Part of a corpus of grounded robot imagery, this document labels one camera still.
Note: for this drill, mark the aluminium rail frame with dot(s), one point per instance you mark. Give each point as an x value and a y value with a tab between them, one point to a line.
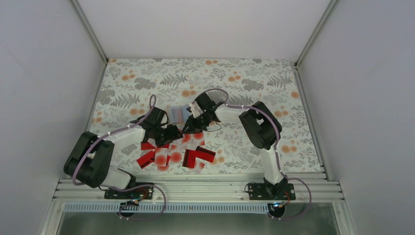
209	29

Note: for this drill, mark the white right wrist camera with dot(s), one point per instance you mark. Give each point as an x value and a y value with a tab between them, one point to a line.
194	110

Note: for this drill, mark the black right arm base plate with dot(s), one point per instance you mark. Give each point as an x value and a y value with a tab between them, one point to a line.
267	191

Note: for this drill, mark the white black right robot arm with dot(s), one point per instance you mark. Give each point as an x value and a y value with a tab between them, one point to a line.
261	126

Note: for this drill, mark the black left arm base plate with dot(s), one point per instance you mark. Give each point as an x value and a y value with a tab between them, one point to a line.
139	191

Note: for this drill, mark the floral patterned table mat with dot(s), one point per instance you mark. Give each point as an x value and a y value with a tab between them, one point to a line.
128	84

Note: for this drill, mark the slotted grey cable duct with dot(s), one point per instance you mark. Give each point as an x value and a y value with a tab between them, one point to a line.
152	207

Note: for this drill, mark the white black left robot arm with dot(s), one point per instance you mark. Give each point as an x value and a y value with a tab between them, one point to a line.
89	163

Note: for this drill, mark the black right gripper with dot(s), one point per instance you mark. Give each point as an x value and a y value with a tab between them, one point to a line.
193	127

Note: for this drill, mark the pile of red white cards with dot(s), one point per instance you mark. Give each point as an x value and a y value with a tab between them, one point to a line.
189	151

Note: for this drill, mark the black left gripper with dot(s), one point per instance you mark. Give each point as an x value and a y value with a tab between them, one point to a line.
172	135

